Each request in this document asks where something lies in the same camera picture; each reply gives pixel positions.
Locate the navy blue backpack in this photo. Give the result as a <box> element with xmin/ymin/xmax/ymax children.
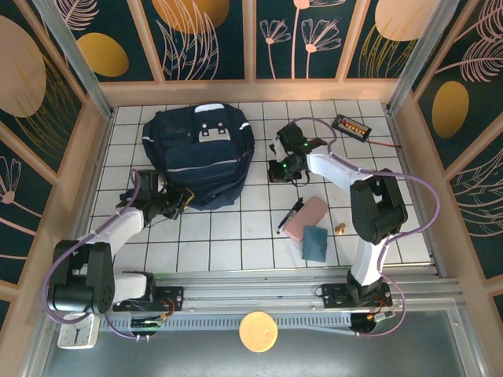
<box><xmin>141</xmin><ymin>102</ymin><xmax>255</xmax><ymax>212</ymax></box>

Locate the pink pencil case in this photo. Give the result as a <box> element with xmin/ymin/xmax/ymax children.
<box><xmin>283</xmin><ymin>195</ymin><xmax>329</xmax><ymax>241</ymax></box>

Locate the long black pen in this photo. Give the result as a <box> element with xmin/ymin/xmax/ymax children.
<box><xmin>276</xmin><ymin>202</ymin><xmax>302</xmax><ymax>236</ymax></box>

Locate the teal notebook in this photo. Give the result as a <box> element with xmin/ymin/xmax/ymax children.
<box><xmin>301</xmin><ymin>224</ymin><xmax>329</xmax><ymax>263</ymax></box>

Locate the black battery charger box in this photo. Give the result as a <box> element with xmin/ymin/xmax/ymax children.
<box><xmin>330</xmin><ymin>113</ymin><xmax>373</xmax><ymax>141</ymax></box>

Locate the round cork disc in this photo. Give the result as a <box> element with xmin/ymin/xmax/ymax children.
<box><xmin>238</xmin><ymin>310</ymin><xmax>279</xmax><ymax>353</ymax></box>

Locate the white alarm clock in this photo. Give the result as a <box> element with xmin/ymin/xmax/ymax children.
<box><xmin>57</xmin><ymin>313</ymin><xmax>101</xmax><ymax>350</ymax></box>

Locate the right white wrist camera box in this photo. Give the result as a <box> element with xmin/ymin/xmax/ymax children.
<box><xmin>270</xmin><ymin>135</ymin><xmax>286</xmax><ymax>163</ymax></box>

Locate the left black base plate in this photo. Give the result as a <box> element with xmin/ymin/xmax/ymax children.
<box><xmin>112</xmin><ymin>285</ymin><xmax>185</xmax><ymax>313</ymax></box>

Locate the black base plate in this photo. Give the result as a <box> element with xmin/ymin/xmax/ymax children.
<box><xmin>321</xmin><ymin>281</ymin><xmax>393</xmax><ymax>309</ymax></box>
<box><xmin>112</xmin><ymin>285</ymin><xmax>185</xmax><ymax>313</ymax></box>

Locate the thin red cable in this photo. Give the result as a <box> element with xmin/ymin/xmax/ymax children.
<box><xmin>369</xmin><ymin>137</ymin><xmax>402</xmax><ymax>149</ymax></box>

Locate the aluminium mounting rail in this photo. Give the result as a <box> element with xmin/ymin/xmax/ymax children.
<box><xmin>41</xmin><ymin>270</ymin><xmax>463</xmax><ymax>315</ymax></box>

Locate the black connector with orange wires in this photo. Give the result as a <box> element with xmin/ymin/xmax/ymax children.
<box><xmin>129</xmin><ymin>298</ymin><xmax>177</xmax><ymax>339</ymax></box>
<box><xmin>351</xmin><ymin>294</ymin><xmax>396</xmax><ymax>337</ymax></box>

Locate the grey slotted cable duct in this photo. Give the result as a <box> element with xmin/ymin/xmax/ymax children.
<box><xmin>97</xmin><ymin>313</ymin><xmax>354</xmax><ymax>331</ymax></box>

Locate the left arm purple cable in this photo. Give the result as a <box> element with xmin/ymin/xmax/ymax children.
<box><xmin>41</xmin><ymin>168</ymin><xmax>182</xmax><ymax>341</ymax></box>

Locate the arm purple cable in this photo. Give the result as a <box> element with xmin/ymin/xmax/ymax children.
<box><xmin>41</xmin><ymin>168</ymin><xmax>182</xmax><ymax>341</ymax></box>
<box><xmin>281</xmin><ymin>116</ymin><xmax>440</xmax><ymax>339</ymax></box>

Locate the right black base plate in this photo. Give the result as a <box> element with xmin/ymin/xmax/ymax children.
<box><xmin>321</xmin><ymin>281</ymin><xmax>393</xmax><ymax>309</ymax></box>

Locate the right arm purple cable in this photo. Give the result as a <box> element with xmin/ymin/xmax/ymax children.
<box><xmin>281</xmin><ymin>116</ymin><xmax>440</xmax><ymax>339</ymax></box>

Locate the aluminium frame post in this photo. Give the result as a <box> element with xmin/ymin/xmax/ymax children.
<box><xmin>33</xmin><ymin>0</ymin><xmax>116</xmax><ymax>119</ymax></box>
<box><xmin>385</xmin><ymin>0</ymin><xmax>461</xmax><ymax>115</ymax></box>

